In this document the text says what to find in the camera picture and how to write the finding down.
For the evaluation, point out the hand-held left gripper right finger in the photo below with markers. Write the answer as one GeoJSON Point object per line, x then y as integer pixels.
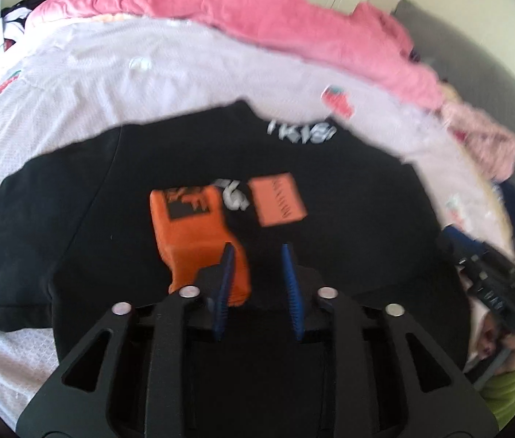
{"type": "Point", "coordinates": [293, 292]}

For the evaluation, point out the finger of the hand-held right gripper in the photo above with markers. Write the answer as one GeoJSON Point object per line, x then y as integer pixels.
{"type": "Point", "coordinates": [460, 242]}

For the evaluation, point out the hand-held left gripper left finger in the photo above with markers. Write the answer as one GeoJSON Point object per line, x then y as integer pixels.
{"type": "Point", "coordinates": [223, 292]}

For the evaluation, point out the black printed t-shirt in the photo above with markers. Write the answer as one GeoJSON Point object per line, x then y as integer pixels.
{"type": "Point", "coordinates": [102, 219]}

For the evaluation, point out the dark clothes pile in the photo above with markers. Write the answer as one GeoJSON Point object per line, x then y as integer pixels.
{"type": "Point", "coordinates": [34, 2]}

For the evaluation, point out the pink patterned cloth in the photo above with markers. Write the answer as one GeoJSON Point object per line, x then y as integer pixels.
{"type": "Point", "coordinates": [485, 141]}

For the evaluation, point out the green cloth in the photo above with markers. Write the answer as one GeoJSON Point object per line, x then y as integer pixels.
{"type": "Point", "coordinates": [508, 392]}

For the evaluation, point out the light purple strawberry bed sheet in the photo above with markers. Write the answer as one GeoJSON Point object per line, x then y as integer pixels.
{"type": "Point", "coordinates": [102, 77]}

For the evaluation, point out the pink quilt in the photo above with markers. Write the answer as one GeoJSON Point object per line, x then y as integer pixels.
{"type": "Point", "coordinates": [239, 9]}

